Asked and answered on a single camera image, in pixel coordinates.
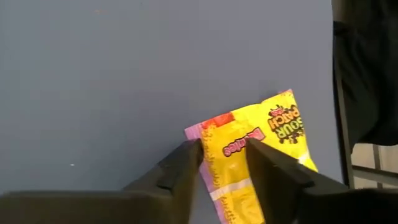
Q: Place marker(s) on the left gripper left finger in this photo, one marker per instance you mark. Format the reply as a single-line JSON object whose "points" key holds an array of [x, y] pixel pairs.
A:
{"points": [[174, 180]]}

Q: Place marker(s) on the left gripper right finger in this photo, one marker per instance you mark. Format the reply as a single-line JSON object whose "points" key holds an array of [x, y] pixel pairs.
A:
{"points": [[280, 193]]}

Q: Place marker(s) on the yellow Sour Patch candy pack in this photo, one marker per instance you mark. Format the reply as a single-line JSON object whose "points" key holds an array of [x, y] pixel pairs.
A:
{"points": [[224, 165]]}

